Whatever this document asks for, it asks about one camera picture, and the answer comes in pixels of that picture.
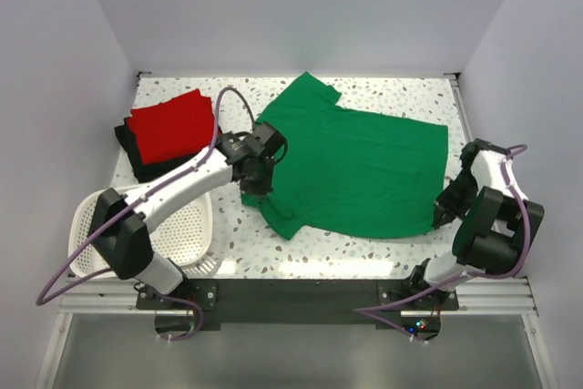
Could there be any white plastic basket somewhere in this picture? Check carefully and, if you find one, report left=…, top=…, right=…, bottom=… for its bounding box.
left=67, top=191, right=216, bottom=276

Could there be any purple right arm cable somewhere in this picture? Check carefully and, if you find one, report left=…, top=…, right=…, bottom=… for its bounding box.
left=353, top=144, right=534, bottom=331

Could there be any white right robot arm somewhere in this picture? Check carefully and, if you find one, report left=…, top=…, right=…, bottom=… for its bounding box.
left=402, top=138, right=545, bottom=310

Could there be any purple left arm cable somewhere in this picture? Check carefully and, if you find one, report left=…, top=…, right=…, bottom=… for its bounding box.
left=36, top=87, right=259, bottom=343

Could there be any green t shirt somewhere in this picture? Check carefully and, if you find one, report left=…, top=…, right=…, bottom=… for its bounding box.
left=240, top=73, right=448, bottom=240

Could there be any aluminium front rail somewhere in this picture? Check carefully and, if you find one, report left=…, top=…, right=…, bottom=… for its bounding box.
left=56, top=242, right=541, bottom=317

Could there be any folded red t shirt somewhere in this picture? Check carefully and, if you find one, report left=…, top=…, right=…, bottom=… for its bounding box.
left=128, top=89, right=215, bottom=165

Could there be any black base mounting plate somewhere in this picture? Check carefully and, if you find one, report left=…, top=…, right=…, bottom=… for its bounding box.
left=136, top=279, right=459, bottom=340

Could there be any folded black t shirt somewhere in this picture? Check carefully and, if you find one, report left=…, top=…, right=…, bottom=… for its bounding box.
left=114, top=116, right=197, bottom=183

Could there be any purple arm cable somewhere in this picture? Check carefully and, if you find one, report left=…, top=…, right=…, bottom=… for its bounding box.
left=353, top=144, right=534, bottom=331
left=36, top=87, right=259, bottom=343

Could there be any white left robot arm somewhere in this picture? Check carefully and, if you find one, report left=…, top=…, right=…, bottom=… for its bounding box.
left=87, top=122, right=288, bottom=309

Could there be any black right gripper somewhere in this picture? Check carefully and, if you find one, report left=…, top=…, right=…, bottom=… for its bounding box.
left=433, top=169, right=478, bottom=230

